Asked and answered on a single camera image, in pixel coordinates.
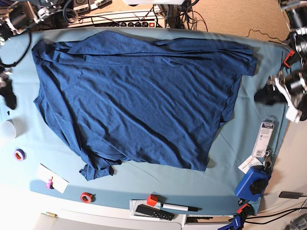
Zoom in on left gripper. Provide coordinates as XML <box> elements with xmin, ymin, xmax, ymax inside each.
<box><xmin>254</xmin><ymin>70</ymin><xmax>307</xmax><ymax>113</ymax></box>

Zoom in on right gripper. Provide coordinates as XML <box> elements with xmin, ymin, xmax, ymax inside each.
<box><xmin>0</xmin><ymin>68</ymin><xmax>17</xmax><ymax>110</ymax></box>

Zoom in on dark blue t-shirt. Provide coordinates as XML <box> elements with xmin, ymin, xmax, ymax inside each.
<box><xmin>32</xmin><ymin>31</ymin><xmax>257</xmax><ymax>180</ymax></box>

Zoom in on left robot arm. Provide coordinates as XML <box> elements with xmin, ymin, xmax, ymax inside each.
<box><xmin>254</xmin><ymin>0</ymin><xmax>307</xmax><ymax>121</ymax></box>

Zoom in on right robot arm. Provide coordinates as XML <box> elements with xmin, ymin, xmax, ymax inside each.
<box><xmin>0</xmin><ymin>0</ymin><xmax>64</xmax><ymax>110</ymax></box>

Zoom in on clear blister package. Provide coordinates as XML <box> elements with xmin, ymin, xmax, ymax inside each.
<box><xmin>251</xmin><ymin>116</ymin><xmax>276</xmax><ymax>158</ymax></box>

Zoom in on white plastic cup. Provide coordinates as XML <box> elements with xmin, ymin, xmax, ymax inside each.
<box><xmin>0</xmin><ymin>120</ymin><xmax>17</xmax><ymax>147</ymax></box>

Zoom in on orange black clamp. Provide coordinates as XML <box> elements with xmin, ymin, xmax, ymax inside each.
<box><xmin>283</xmin><ymin>50</ymin><xmax>296</xmax><ymax>69</ymax></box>

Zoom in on purple tape roll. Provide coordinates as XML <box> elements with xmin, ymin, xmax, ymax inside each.
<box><xmin>14</xmin><ymin>149</ymin><xmax>26</xmax><ymax>161</ymax></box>

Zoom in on white paper label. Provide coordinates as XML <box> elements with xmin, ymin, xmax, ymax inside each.
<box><xmin>238</xmin><ymin>155</ymin><xmax>263</xmax><ymax>174</ymax></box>

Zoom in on light blue table cloth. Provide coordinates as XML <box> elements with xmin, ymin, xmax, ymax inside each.
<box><xmin>0</xmin><ymin>27</ymin><xmax>288</xmax><ymax>215</ymax></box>

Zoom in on blue box with knob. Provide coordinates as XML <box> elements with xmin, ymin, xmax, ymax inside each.
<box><xmin>235</xmin><ymin>166</ymin><xmax>272</xmax><ymax>202</ymax></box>

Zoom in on black small device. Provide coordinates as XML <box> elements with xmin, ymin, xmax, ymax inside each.
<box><xmin>279</xmin><ymin>191</ymin><xmax>301</xmax><ymax>199</ymax></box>

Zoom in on pink small toy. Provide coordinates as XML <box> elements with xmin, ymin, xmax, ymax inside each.
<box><xmin>46</xmin><ymin>177</ymin><xmax>54</xmax><ymax>189</ymax></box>

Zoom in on white card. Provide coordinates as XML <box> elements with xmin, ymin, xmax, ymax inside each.
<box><xmin>36</xmin><ymin>164</ymin><xmax>69</xmax><ymax>194</ymax></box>

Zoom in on orange clamp bottom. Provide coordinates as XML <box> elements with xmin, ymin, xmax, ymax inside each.
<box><xmin>237</xmin><ymin>203</ymin><xmax>254</xmax><ymax>215</ymax></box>

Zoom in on red tape roll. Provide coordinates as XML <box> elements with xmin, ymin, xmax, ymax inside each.
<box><xmin>80</xmin><ymin>192</ymin><xmax>93</xmax><ymax>204</ymax></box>

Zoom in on blue clamp bottom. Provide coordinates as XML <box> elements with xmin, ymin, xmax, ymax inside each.
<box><xmin>218</xmin><ymin>216</ymin><xmax>245</xmax><ymax>230</ymax></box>

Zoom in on white power strip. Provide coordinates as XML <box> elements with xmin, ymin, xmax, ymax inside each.
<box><xmin>63</xmin><ymin>8</ymin><xmax>166</xmax><ymax>28</ymax></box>

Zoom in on white black marker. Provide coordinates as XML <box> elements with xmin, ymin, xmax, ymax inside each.
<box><xmin>161</xmin><ymin>203</ymin><xmax>201</xmax><ymax>212</ymax></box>

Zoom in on red small block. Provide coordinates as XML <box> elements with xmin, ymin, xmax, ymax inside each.
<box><xmin>146</xmin><ymin>194</ymin><xmax>158</xmax><ymax>207</ymax></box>

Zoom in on black remote control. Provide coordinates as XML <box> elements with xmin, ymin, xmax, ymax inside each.
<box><xmin>136</xmin><ymin>204</ymin><xmax>175</xmax><ymax>220</ymax></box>

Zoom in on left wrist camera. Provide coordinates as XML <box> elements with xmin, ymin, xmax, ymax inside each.
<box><xmin>285</xmin><ymin>107</ymin><xmax>302</xmax><ymax>123</ymax></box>

